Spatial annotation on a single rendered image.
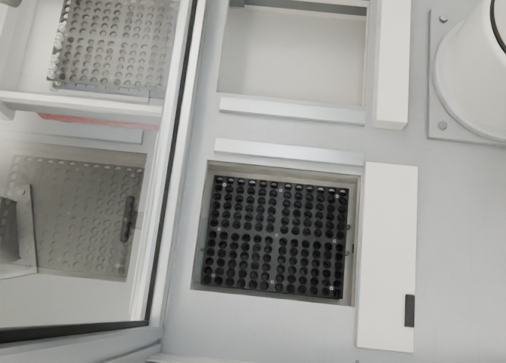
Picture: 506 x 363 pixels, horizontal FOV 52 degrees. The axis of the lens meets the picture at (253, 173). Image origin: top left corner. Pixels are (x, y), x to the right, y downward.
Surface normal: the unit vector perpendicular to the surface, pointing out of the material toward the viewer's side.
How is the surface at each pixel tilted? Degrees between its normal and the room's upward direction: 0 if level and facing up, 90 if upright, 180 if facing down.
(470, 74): 90
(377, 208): 0
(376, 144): 0
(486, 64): 90
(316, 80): 0
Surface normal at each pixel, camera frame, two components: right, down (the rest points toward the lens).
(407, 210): 0.01, -0.25
